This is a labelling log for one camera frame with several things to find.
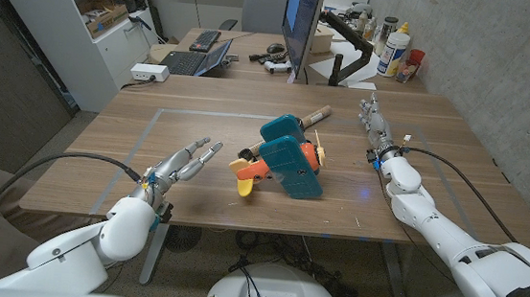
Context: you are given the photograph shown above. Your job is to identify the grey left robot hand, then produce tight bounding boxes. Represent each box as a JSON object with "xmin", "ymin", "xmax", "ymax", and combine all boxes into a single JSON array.
[{"xmin": 130, "ymin": 129, "xmax": 225, "ymax": 216}]

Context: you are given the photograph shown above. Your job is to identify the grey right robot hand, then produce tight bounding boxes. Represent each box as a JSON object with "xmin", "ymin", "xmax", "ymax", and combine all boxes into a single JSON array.
[{"xmin": 354, "ymin": 90, "xmax": 403, "ymax": 162}]

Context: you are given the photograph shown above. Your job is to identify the teal and orange toy airplane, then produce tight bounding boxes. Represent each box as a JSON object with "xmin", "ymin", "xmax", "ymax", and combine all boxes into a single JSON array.
[{"xmin": 225, "ymin": 108, "xmax": 332, "ymax": 205}]

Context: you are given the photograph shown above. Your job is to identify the small pale bottle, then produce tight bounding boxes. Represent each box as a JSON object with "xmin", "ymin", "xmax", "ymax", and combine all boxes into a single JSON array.
[
  {"xmin": 363, "ymin": 16, "xmax": 379, "ymax": 42},
  {"xmin": 356, "ymin": 8, "xmax": 371, "ymax": 34}
]

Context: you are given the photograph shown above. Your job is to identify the white paper sheet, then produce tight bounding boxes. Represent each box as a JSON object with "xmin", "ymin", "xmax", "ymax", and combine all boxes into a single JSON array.
[{"xmin": 346, "ymin": 80, "xmax": 378, "ymax": 91}]

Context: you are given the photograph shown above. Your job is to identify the glass jar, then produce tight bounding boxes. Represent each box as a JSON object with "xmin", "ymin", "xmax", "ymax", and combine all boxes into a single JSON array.
[{"xmin": 394, "ymin": 58, "xmax": 421, "ymax": 85}]

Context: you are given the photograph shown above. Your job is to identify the round black floor disc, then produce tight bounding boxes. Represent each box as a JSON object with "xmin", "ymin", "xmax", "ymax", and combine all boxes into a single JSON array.
[{"xmin": 163, "ymin": 224, "xmax": 203, "ymax": 256}]

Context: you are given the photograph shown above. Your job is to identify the black round lens object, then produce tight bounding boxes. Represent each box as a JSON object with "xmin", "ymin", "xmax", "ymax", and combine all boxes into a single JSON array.
[{"xmin": 237, "ymin": 139, "xmax": 266, "ymax": 164}]

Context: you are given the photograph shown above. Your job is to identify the white wipes canister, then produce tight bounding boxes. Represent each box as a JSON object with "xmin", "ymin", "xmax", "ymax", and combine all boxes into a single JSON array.
[{"xmin": 376, "ymin": 29, "xmax": 412, "ymax": 80}]

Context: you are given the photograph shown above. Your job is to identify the white paper sheets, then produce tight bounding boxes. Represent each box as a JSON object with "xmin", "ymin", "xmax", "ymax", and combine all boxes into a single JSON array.
[{"xmin": 307, "ymin": 37, "xmax": 383, "ymax": 85}]

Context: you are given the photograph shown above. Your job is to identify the grey table leg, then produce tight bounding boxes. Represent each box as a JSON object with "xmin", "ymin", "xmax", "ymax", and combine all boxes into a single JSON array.
[
  {"xmin": 138, "ymin": 221, "xmax": 171, "ymax": 287},
  {"xmin": 375, "ymin": 240, "xmax": 415, "ymax": 297}
]

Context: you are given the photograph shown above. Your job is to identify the dark lidded jar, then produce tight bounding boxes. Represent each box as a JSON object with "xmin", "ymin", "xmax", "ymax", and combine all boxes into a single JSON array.
[{"xmin": 372, "ymin": 15, "xmax": 400, "ymax": 59}]

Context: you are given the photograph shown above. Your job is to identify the white power strip box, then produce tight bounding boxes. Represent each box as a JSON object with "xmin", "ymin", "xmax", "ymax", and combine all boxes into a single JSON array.
[{"xmin": 128, "ymin": 62, "xmax": 172, "ymax": 84}]

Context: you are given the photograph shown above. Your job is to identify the light wooden box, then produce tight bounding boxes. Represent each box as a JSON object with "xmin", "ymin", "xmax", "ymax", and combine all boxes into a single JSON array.
[{"xmin": 309, "ymin": 23, "xmax": 336, "ymax": 57}]

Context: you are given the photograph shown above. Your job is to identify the open black laptop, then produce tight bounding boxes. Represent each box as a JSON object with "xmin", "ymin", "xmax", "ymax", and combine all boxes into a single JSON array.
[{"xmin": 158, "ymin": 32, "xmax": 234, "ymax": 81}]

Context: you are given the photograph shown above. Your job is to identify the white game controller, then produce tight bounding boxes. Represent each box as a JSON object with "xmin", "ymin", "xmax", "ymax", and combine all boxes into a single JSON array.
[{"xmin": 263, "ymin": 59, "xmax": 293, "ymax": 77}]

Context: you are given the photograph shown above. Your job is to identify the wooden back desk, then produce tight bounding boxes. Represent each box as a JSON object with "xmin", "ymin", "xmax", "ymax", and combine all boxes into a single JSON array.
[{"xmin": 149, "ymin": 21, "xmax": 432, "ymax": 98}]

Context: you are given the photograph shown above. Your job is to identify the black computer mouse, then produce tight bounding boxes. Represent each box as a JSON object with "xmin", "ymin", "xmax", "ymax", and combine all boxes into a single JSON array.
[{"xmin": 265, "ymin": 41, "xmax": 287, "ymax": 56}]

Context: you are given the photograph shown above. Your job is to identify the computer monitor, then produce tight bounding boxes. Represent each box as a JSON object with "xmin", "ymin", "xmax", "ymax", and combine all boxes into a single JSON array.
[{"xmin": 276, "ymin": 0, "xmax": 326, "ymax": 82}]

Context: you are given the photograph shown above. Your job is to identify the black keyboard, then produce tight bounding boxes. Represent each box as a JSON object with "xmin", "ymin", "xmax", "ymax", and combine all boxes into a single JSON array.
[{"xmin": 188, "ymin": 28, "xmax": 222, "ymax": 55}]

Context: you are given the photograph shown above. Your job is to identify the black remote controller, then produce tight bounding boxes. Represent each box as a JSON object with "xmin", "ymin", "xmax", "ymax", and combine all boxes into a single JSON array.
[{"xmin": 247, "ymin": 48, "xmax": 288, "ymax": 68}]

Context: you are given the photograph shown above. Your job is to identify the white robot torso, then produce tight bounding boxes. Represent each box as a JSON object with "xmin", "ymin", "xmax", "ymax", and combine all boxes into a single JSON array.
[{"xmin": 202, "ymin": 257, "xmax": 346, "ymax": 297}]

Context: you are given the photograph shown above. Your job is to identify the white low cabinet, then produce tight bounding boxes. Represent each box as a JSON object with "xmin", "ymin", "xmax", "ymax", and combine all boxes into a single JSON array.
[{"xmin": 142, "ymin": 0, "xmax": 248, "ymax": 47}]

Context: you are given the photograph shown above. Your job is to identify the cardboard box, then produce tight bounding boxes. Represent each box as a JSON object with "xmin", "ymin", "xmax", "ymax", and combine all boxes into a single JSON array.
[{"xmin": 76, "ymin": 0, "xmax": 130, "ymax": 42}]

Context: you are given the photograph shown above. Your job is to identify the grey office chair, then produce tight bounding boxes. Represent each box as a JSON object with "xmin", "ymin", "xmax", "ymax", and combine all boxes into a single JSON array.
[{"xmin": 217, "ymin": 0, "xmax": 289, "ymax": 36}]

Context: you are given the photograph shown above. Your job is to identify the white shelf cabinet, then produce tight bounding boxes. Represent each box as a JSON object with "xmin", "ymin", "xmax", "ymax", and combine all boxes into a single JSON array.
[{"xmin": 0, "ymin": 0, "xmax": 164, "ymax": 119}]

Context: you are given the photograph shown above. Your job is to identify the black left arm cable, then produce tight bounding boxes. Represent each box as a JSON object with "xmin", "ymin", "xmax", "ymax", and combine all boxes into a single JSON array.
[{"xmin": 0, "ymin": 144, "xmax": 146, "ymax": 267}]

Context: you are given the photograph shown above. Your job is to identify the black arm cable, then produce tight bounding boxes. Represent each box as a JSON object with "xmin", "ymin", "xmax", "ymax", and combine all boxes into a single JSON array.
[
  {"xmin": 0, "ymin": 144, "xmax": 146, "ymax": 267},
  {"xmin": 396, "ymin": 146, "xmax": 528, "ymax": 244}
]

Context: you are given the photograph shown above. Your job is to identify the black power strip cable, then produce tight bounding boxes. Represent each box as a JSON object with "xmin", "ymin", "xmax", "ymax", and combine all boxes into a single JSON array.
[{"xmin": 120, "ymin": 76, "xmax": 154, "ymax": 93}]

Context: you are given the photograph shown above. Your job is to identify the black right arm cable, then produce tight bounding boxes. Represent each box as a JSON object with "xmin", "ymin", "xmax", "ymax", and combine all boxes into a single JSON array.
[{"xmin": 396, "ymin": 146, "xmax": 528, "ymax": 244}]

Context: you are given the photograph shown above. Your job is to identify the black floor cables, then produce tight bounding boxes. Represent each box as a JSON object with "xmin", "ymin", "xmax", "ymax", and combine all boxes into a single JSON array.
[{"xmin": 227, "ymin": 229, "xmax": 363, "ymax": 297}]

